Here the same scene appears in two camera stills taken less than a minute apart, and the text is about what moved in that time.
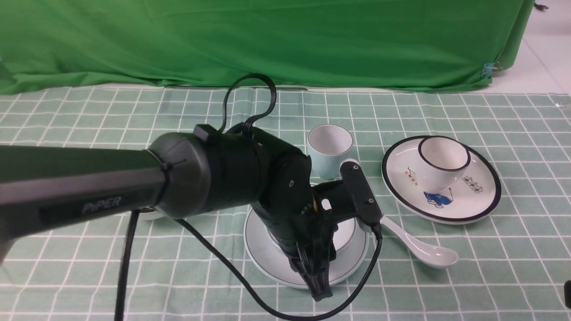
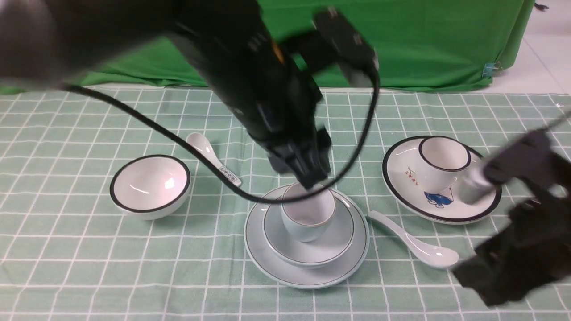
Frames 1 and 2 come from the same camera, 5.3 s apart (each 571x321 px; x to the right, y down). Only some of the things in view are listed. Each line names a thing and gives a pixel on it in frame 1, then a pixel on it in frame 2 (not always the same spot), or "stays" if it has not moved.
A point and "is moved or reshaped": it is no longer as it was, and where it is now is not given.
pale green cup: x=327 y=145 is moved or reshaped
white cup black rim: x=442 y=162 stays
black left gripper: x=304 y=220 -> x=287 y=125
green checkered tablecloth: x=472 y=190 stays
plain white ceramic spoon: x=434 y=256 stays
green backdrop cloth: x=55 y=46 stays
